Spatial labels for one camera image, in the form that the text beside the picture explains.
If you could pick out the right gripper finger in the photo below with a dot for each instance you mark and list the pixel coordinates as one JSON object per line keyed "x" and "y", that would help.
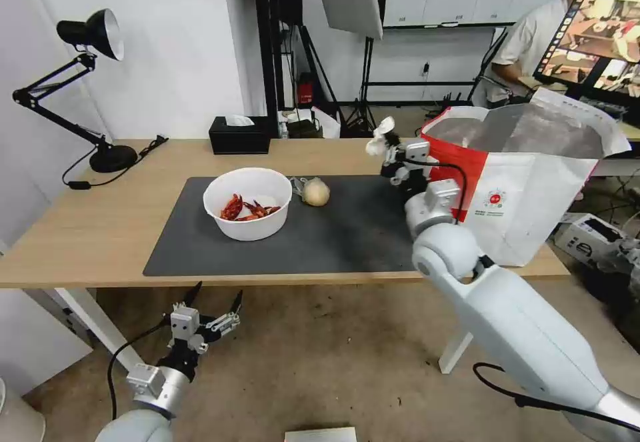
{"x": 395, "y": 141}
{"x": 392, "y": 171}

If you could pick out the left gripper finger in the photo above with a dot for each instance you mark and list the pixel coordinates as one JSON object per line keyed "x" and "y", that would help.
{"x": 192, "y": 296}
{"x": 234, "y": 312}

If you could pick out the white tissue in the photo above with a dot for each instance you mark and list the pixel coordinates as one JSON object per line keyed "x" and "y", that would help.
{"x": 376, "y": 144}

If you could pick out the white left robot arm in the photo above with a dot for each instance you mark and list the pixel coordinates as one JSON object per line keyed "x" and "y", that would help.
{"x": 145, "y": 419}

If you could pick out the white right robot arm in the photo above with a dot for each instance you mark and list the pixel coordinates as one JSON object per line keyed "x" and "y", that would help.
{"x": 500, "y": 312}

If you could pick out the white plastic bag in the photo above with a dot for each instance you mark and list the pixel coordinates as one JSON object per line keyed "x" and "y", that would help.
{"x": 327, "y": 123}

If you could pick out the white red takeout bag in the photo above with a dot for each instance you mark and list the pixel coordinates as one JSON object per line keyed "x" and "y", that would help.
{"x": 530, "y": 197}

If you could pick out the black light stand tripod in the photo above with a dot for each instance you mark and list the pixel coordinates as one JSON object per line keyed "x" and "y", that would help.
{"x": 368, "y": 82}

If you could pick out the beige crumpled paper ball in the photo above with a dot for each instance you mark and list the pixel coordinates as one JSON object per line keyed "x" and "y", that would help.
{"x": 317, "y": 193}

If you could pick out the white round bowl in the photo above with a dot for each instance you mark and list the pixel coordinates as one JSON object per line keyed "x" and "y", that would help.
{"x": 250, "y": 227}

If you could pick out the crumpled clear plastic wrapper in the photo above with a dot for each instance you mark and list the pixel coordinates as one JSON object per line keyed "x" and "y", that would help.
{"x": 298, "y": 187}

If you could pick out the red crayfish shells pile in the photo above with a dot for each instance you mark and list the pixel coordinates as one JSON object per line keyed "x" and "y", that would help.
{"x": 235, "y": 209}

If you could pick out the dark grey table mat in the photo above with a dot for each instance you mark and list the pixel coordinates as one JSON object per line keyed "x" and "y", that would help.
{"x": 320, "y": 242}

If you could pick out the red black box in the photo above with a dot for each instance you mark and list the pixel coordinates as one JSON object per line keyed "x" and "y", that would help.
{"x": 306, "y": 89}

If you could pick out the light wooden table white legs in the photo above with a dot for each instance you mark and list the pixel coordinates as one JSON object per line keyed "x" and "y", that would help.
{"x": 100, "y": 232}

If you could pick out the white robot front shell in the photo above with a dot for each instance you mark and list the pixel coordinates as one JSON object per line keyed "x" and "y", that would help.
{"x": 320, "y": 434}

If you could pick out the white cabinet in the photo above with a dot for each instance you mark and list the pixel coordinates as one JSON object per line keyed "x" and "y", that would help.
{"x": 35, "y": 342}

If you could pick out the black tissue box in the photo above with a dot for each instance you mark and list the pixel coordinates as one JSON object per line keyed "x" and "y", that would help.
{"x": 239, "y": 139}

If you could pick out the black desk lamp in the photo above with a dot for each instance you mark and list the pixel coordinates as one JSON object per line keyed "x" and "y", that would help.
{"x": 112, "y": 157}

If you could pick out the person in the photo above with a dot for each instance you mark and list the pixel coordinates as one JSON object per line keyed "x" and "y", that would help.
{"x": 532, "y": 42}

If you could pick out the white round bin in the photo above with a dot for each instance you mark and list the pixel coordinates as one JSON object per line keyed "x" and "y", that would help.
{"x": 20, "y": 417}

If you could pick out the white cardboard printed box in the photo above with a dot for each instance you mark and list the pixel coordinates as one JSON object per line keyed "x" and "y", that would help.
{"x": 585, "y": 242}

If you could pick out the clear plastic wrapped clutter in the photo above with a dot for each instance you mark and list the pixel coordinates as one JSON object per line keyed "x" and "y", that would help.
{"x": 620, "y": 267}

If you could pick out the computer monitor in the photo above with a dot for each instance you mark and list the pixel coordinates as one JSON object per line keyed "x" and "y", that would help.
{"x": 595, "y": 37}

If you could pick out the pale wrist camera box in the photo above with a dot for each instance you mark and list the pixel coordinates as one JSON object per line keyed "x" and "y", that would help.
{"x": 417, "y": 152}
{"x": 184, "y": 327}

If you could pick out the black metal frame rack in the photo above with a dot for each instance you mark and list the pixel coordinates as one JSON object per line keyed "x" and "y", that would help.
{"x": 277, "y": 37}

